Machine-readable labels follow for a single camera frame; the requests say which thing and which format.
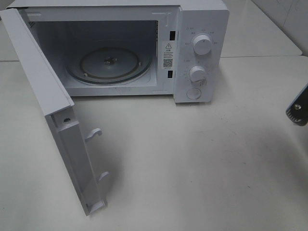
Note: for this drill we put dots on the round white door button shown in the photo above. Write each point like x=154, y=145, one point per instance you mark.
x=193, y=93

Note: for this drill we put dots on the white microwave knob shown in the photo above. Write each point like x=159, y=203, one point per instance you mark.
x=202, y=44
x=197, y=74

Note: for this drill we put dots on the white microwave door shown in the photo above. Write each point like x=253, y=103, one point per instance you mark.
x=57, y=107

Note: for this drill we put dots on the glass microwave turntable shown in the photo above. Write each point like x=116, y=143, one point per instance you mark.
x=108, y=65

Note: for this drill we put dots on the white microwave oven body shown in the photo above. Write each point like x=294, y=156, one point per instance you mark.
x=64, y=28

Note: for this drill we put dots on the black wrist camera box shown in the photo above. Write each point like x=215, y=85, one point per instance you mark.
x=297, y=111

